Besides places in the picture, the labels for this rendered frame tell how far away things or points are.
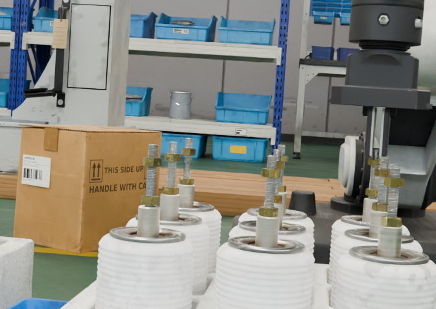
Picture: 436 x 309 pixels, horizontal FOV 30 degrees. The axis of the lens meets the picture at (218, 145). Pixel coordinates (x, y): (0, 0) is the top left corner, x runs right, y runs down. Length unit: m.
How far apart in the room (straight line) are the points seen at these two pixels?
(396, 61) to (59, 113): 2.16
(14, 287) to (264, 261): 0.46
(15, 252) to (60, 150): 0.95
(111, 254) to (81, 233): 1.23
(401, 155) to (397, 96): 0.52
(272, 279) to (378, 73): 0.35
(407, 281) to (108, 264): 0.28
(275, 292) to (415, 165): 0.78
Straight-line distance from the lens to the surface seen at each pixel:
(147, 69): 9.37
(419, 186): 1.54
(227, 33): 5.54
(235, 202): 2.81
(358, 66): 1.01
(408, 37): 1.00
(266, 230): 0.79
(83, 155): 1.99
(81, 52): 3.02
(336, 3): 6.88
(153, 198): 0.80
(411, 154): 1.51
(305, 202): 1.36
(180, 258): 0.79
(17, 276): 1.13
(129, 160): 2.12
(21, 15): 5.82
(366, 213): 1.03
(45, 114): 3.17
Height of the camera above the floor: 0.39
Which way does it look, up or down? 3 degrees down
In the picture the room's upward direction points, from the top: 4 degrees clockwise
